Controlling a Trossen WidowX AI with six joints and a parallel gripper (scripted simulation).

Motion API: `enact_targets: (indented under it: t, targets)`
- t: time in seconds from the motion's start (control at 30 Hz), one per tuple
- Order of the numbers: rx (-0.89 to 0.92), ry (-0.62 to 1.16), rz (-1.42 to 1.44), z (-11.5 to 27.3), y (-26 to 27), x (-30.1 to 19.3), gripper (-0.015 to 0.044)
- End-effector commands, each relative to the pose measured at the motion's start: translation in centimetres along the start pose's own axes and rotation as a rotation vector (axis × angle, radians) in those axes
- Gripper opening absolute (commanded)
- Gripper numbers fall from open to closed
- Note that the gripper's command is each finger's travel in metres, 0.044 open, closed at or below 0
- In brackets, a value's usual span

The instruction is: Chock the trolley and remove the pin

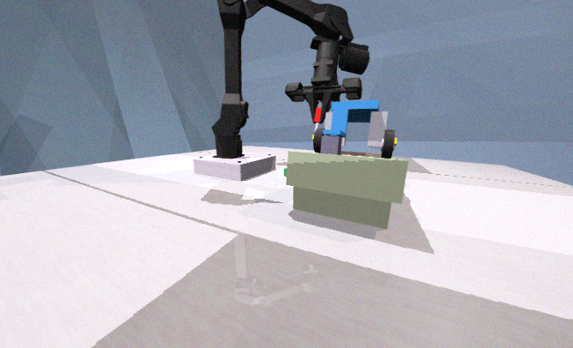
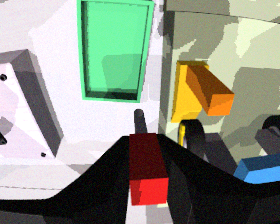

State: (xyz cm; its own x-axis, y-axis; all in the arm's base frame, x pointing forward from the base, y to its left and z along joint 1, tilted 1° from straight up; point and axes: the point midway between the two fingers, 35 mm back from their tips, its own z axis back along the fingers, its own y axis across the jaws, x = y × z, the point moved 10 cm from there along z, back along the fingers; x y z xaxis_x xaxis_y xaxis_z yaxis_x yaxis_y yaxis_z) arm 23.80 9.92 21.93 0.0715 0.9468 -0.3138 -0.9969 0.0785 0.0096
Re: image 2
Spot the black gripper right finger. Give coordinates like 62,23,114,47
156,133,280,224

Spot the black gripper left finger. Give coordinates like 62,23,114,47
0,136,129,224

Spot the green tray floor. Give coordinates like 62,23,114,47
84,0,148,93

